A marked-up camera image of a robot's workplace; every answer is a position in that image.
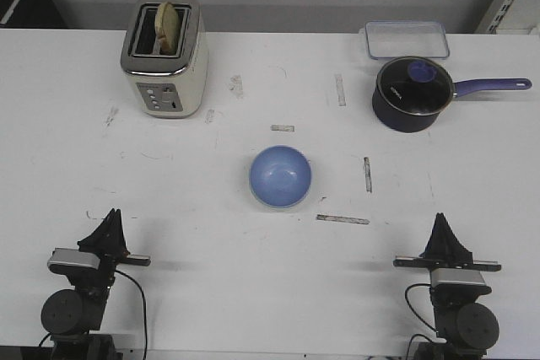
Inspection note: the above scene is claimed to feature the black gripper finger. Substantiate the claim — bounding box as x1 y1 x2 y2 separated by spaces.
110 209 128 255
78 208 115 253
440 212 473 261
420 212 443 259

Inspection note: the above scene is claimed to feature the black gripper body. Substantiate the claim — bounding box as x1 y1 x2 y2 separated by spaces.
69 249 151 297
392 256 502 272

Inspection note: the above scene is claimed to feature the blue bowl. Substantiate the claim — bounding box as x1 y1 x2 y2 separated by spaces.
248 145 312 195

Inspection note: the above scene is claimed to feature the green bowl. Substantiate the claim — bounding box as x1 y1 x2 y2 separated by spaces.
251 190 307 209

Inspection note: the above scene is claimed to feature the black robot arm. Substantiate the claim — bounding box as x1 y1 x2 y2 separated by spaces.
393 212 501 359
40 208 151 359

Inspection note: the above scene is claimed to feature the dark blue saucepan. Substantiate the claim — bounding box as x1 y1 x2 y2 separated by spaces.
372 56 532 133

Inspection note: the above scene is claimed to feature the glass pot lid blue knob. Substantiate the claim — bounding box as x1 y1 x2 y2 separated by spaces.
376 56 454 116

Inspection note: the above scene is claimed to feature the cream and chrome toaster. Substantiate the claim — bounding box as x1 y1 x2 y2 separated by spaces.
120 0 209 118

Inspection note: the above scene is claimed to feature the clear plastic food container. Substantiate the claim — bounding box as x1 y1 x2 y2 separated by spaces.
359 20 451 60

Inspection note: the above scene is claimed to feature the slice of toast bread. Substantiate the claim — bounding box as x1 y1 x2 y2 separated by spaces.
154 2 180 55

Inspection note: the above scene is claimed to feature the black box in background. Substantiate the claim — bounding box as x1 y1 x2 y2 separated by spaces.
1 0 68 29

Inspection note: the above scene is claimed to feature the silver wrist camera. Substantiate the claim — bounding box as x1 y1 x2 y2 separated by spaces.
47 248 100 270
429 268 492 295

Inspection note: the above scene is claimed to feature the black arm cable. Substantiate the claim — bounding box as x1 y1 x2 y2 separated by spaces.
404 283 440 334
114 269 149 360

